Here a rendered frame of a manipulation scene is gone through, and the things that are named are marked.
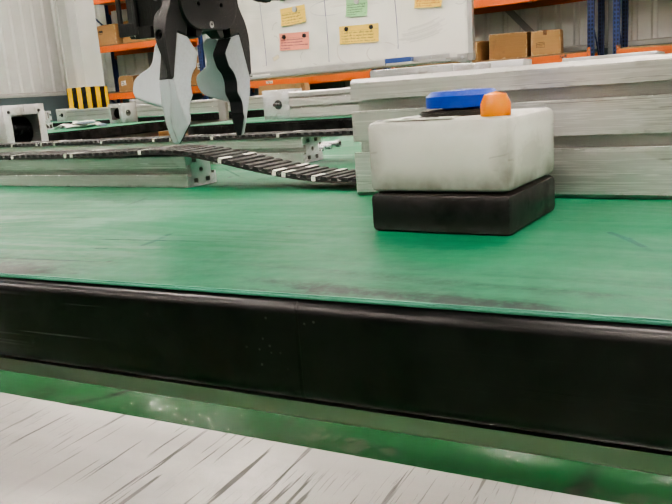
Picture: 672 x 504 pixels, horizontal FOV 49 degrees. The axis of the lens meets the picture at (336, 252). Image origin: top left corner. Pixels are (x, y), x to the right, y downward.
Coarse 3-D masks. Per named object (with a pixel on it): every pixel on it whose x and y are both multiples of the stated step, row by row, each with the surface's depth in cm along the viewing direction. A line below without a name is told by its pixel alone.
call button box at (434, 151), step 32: (384, 128) 39; (416, 128) 38; (448, 128) 37; (480, 128) 36; (512, 128) 36; (544, 128) 40; (384, 160) 40; (416, 160) 39; (448, 160) 38; (480, 160) 37; (512, 160) 36; (544, 160) 41; (384, 192) 41; (416, 192) 40; (448, 192) 38; (480, 192) 37; (512, 192) 37; (544, 192) 41; (384, 224) 40; (416, 224) 39; (448, 224) 38; (480, 224) 37; (512, 224) 37
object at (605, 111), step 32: (544, 64) 46; (576, 64) 45; (608, 64) 44; (640, 64) 43; (352, 96) 53; (384, 96) 52; (416, 96) 51; (512, 96) 48; (544, 96) 47; (576, 96) 46; (608, 96) 45; (640, 96) 43; (576, 128) 46; (608, 128) 45; (640, 128) 44; (576, 160) 46; (608, 160) 45; (640, 160) 44; (576, 192) 46; (608, 192) 45; (640, 192) 44
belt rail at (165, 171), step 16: (0, 160) 82; (16, 160) 81; (32, 160) 79; (48, 160) 78; (64, 160) 77; (80, 160) 75; (96, 160) 74; (112, 160) 73; (128, 160) 72; (144, 160) 70; (160, 160) 69; (176, 160) 68; (192, 160) 69; (0, 176) 83; (16, 176) 82; (32, 176) 80; (48, 176) 79; (64, 176) 77; (80, 176) 76; (96, 176) 75; (112, 176) 73; (128, 176) 72; (144, 176) 71; (160, 176) 70; (176, 176) 69; (192, 176) 69; (208, 176) 71
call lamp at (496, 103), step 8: (488, 96) 36; (496, 96) 36; (504, 96) 36; (480, 104) 37; (488, 104) 36; (496, 104) 36; (504, 104) 36; (488, 112) 36; (496, 112) 36; (504, 112) 36
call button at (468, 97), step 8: (472, 88) 40; (480, 88) 40; (488, 88) 39; (432, 96) 40; (440, 96) 39; (448, 96) 39; (456, 96) 39; (464, 96) 39; (472, 96) 39; (480, 96) 39; (432, 104) 40; (440, 104) 39; (448, 104) 39; (456, 104) 39; (464, 104) 39; (472, 104) 39
